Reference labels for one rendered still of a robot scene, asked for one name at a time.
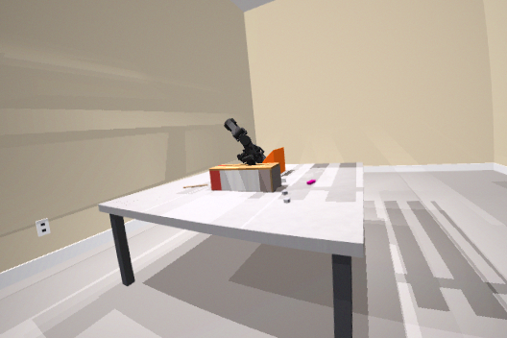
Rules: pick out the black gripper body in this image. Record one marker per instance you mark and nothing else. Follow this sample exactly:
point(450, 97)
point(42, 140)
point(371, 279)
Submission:
point(251, 154)

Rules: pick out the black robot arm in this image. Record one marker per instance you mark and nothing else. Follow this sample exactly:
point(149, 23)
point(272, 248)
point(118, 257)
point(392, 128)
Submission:
point(240, 135)

